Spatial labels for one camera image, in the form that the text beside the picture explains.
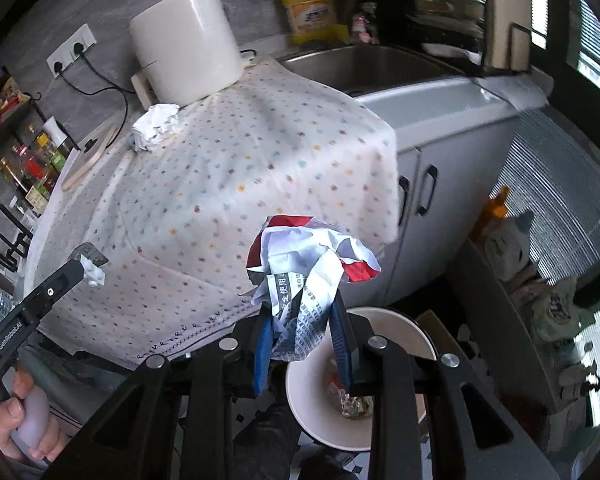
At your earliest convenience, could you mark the grey white spray bottle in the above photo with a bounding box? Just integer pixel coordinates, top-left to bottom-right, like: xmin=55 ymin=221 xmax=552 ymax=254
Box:
xmin=484 ymin=210 xmax=537 ymax=282

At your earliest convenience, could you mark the black cabinet handle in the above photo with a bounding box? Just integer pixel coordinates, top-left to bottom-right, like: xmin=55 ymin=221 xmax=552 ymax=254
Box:
xmin=397 ymin=176 xmax=411 ymax=231
xmin=416 ymin=165 xmax=439 ymax=217

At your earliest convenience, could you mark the black power cable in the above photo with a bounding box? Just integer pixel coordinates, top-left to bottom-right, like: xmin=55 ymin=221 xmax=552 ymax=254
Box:
xmin=55 ymin=45 xmax=139 ymax=97

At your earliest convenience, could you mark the white round bucket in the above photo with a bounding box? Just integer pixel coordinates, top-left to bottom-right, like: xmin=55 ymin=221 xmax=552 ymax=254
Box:
xmin=285 ymin=306 xmax=439 ymax=454

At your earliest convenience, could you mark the person's left hand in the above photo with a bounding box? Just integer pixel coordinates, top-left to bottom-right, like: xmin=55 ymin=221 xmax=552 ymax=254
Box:
xmin=0 ymin=369 xmax=70 ymax=466

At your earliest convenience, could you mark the orange bottle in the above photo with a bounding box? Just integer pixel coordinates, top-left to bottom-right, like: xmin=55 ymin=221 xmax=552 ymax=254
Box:
xmin=472 ymin=186 xmax=512 ymax=242

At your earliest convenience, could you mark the dotted white tablecloth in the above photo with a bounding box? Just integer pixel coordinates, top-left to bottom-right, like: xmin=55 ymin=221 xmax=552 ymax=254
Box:
xmin=25 ymin=57 xmax=402 ymax=369

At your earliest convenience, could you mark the pile of wrappers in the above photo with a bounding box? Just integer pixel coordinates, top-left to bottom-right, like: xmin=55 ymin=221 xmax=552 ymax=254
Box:
xmin=327 ymin=360 xmax=377 ymax=419

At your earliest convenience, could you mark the white dish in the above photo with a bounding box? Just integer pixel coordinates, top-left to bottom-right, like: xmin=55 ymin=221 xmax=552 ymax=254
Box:
xmin=422 ymin=42 xmax=477 ymax=59

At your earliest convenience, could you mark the beige cutting board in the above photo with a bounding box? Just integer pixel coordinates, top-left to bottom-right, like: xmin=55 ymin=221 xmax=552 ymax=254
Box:
xmin=480 ymin=0 xmax=537 ymax=74

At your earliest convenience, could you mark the white kitchen cabinet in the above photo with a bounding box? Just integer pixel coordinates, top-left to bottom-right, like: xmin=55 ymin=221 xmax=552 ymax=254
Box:
xmin=355 ymin=67 xmax=554 ymax=312

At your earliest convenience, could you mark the red white paper sheet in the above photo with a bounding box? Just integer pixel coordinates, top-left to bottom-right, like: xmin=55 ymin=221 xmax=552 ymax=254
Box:
xmin=245 ymin=215 xmax=383 ymax=364

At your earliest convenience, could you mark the steel sink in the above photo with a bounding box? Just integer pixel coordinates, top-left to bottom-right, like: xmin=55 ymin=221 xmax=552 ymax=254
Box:
xmin=277 ymin=45 xmax=469 ymax=97

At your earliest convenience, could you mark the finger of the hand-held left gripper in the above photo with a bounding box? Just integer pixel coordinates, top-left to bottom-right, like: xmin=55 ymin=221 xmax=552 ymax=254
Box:
xmin=40 ymin=242 xmax=110 ymax=296

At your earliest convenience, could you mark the black dish rack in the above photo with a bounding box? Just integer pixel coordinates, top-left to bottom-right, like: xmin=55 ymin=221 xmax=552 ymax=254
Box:
xmin=405 ymin=0 xmax=549 ymax=79

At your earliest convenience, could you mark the small pink bottle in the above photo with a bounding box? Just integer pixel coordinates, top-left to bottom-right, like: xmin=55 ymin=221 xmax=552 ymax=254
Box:
xmin=350 ymin=2 xmax=382 ymax=47

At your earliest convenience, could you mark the small white paper scrap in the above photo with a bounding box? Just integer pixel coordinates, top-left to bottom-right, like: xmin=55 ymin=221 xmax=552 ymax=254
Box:
xmin=81 ymin=255 xmax=106 ymax=289

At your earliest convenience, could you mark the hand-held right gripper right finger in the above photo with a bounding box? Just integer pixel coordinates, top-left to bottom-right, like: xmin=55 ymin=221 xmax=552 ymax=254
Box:
xmin=330 ymin=299 xmax=552 ymax=480

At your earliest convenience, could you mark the white cylindrical appliance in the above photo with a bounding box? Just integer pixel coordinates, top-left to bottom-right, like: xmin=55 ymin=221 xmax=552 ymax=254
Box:
xmin=129 ymin=0 xmax=259 ymax=111

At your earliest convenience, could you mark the white wall socket panel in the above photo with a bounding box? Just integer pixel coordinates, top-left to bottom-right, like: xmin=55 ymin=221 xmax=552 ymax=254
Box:
xmin=46 ymin=23 xmax=99 ymax=80

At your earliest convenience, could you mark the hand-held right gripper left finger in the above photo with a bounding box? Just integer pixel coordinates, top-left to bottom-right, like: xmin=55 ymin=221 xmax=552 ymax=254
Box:
xmin=45 ymin=309 xmax=277 ymax=480

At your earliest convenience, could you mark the white teal crumpled packet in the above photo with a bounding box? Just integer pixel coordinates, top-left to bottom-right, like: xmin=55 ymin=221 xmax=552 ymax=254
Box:
xmin=130 ymin=102 xmax=182 ymax=154

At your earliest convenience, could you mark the row of seasoning bottles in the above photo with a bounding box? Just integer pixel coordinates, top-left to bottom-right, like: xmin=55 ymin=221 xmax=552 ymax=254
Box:
xmin=0 ymin=116 xmax=81 ymax=212

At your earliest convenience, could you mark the printed refill pouch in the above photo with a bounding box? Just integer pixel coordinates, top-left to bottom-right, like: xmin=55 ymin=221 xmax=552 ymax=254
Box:
xmin=520 ymin=279 xmax=597 ymax=347

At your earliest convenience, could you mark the colourful snack packet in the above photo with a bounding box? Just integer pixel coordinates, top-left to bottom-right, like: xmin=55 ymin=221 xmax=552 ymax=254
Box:
xmin=0 ymin=77 xmax=32 ymax=112

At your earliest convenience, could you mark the black seasoning rack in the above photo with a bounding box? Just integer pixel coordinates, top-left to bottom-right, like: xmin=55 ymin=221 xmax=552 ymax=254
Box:
xmin=0 ymin=80 xmax=83 ymax=221

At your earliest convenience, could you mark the yellow detergent bottle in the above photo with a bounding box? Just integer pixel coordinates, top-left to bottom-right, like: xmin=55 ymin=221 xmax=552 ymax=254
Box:
xmin=280 ymin=0 xmax=349 ymax=47

